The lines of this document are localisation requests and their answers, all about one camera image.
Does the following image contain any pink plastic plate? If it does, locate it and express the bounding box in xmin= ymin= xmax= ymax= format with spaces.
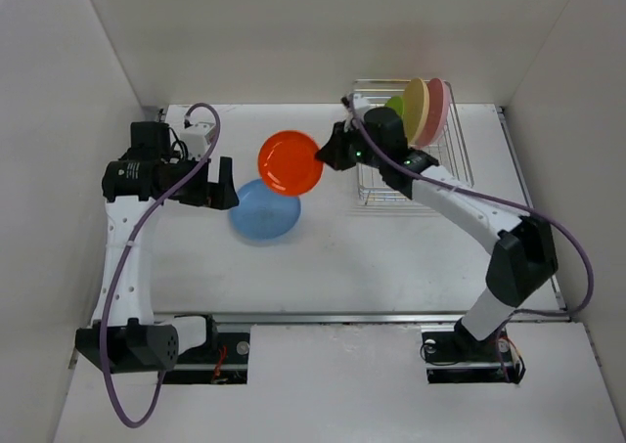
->
xmin=419 ymin=78 xmax=450 ymax=147

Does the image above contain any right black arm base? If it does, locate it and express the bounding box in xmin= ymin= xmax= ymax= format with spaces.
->
xmin=420 ymin=325 xmax=526 ymax=385

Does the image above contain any aluminium table rail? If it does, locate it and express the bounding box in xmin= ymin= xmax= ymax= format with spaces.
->
xmin=67 ymin=105 xmax=571 ymax=371

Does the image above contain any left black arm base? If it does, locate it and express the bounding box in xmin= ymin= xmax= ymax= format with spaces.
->
xmin=163 ymin=328 xmax=250 ymax=385

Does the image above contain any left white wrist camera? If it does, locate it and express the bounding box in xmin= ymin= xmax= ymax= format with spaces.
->
xmin=179 ymin=122 xmax=217 ymax=160

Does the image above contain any blue plastic plate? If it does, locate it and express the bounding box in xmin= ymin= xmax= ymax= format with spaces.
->
xmin=228 ymin=179 xmax=301 ymax=242

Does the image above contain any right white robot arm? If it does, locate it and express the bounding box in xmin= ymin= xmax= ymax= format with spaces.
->
xmin=315 ymin=107 xmax=558 ymax=359

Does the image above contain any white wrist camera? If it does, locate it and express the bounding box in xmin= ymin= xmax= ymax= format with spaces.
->
xmin=179 ymin=122 xmax=217 ymax=160
xmin=347 ymin=93 xmax=375 ymax=121

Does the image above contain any orange plastic plate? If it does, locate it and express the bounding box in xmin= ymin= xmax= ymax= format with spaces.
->
xmin=257 ymin=130 xmax=323 ymax=197

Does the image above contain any green plastic plate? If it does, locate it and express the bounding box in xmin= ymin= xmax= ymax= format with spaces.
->
xmin=384 ymin=96 xmax=405 ymax=118

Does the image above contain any yellow plastic plate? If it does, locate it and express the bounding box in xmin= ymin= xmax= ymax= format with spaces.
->
xmin=402 ymin=78 xmax=429 ymax=146

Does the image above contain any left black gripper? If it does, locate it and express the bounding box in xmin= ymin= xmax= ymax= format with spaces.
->
xmin=165 ymin=149 xmax=238 ymax=209

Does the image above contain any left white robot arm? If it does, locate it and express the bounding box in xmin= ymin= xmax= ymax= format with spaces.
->
xmin=75 ymin=156 xmax=239 ymax=374

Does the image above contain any metal wire dish rack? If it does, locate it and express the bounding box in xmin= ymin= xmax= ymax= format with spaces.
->
xmin=350 ymin=78 xmax=474 ymax=205

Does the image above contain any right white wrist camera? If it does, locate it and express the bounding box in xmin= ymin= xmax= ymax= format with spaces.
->
xmin=347 ymin=93 xmax=375 ymax=121

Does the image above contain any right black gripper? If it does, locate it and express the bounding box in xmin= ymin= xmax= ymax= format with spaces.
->
xmin=315 ymin=118 xmax=386 ymax=170

